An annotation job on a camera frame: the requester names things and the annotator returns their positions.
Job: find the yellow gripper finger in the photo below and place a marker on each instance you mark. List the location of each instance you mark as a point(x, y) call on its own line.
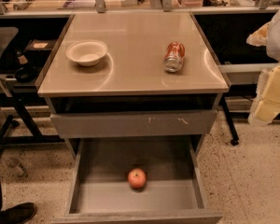
point(259, 37)
point(266, 105)

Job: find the red apple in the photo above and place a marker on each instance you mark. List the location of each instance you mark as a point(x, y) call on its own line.
point(137, 178)

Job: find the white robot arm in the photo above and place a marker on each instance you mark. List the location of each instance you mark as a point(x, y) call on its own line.
point(273, 41)

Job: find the closed grey top drawer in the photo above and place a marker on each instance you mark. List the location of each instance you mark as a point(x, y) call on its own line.
point(125, 124)

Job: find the grey drawer cabinet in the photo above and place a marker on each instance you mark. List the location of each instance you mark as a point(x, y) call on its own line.
point(131, 77)

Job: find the open grey middle drawer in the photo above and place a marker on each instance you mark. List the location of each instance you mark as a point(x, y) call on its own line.
point(153, 180)

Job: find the orange soda can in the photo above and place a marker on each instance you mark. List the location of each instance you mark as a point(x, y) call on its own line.
point(173, 59)

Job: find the white paper bowl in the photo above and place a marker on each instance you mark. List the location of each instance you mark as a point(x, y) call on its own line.
point(87, 52)

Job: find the black shoe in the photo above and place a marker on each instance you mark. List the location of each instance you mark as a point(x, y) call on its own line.
point(18, 214)

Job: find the black desk frame left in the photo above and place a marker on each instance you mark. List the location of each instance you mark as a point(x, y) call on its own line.
point(18, 103)

